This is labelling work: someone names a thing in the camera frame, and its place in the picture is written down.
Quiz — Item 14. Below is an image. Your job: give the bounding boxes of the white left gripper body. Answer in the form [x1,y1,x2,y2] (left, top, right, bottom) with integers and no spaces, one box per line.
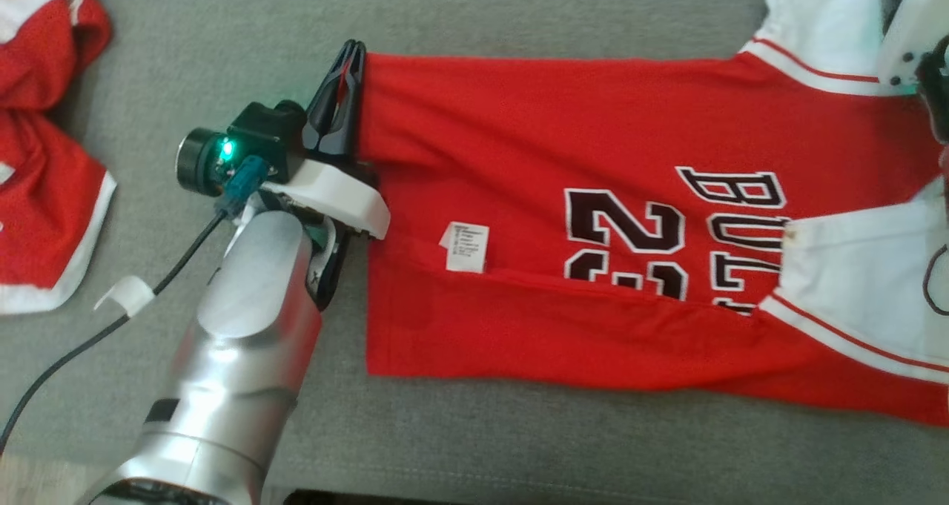
[259,156,391,313]

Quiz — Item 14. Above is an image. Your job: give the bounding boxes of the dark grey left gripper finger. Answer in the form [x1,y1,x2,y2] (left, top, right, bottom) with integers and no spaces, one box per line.
[305,42,349,154]
[335,42,367,157]

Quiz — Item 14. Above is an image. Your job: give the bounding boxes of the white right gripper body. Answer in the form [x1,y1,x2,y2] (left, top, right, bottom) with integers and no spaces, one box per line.
[877,0,949,144]

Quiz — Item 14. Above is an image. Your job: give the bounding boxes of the red and white basketball jersey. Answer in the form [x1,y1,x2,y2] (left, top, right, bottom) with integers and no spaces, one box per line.
[356,0,949,426]

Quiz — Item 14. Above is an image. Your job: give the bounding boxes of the red shorts with white stripe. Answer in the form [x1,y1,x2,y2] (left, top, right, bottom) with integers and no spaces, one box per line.
[0,0,117,315]

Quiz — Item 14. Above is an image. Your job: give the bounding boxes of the large grey sofa seat cushion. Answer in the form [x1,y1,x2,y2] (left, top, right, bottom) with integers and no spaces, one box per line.
[0,0,949,505]

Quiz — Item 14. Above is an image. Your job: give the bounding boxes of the blue left camera connector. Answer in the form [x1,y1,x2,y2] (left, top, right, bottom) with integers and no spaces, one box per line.
[215,156,269,220]

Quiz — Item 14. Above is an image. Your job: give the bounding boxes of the white cable clip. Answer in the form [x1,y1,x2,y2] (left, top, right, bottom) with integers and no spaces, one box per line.
[94,275,156,317]

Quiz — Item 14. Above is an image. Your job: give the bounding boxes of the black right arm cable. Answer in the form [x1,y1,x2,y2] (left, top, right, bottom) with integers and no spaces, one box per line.
[922,244,949,317]

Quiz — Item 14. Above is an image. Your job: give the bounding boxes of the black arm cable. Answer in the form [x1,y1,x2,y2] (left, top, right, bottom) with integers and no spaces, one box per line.
[922,244,949,317]
[0,212,227,454]

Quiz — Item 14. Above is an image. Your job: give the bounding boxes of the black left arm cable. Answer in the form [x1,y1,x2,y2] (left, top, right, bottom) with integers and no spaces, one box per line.
[0,212,227,454]

